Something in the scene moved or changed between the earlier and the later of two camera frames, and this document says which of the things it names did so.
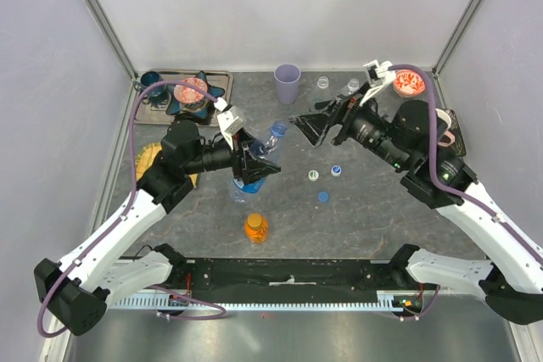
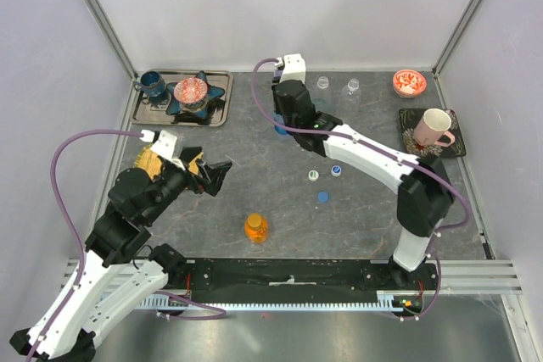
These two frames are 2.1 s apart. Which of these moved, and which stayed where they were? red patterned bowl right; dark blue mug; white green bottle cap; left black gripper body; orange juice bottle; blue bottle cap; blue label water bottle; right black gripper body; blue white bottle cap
Moved: left black gripper body; right black gripper body; blue label water bottle
Stayed: blue white bottle cap; white green bottle cap; orange juice bottle; blue bottle cap; dark blue mug; red patterned bowl right
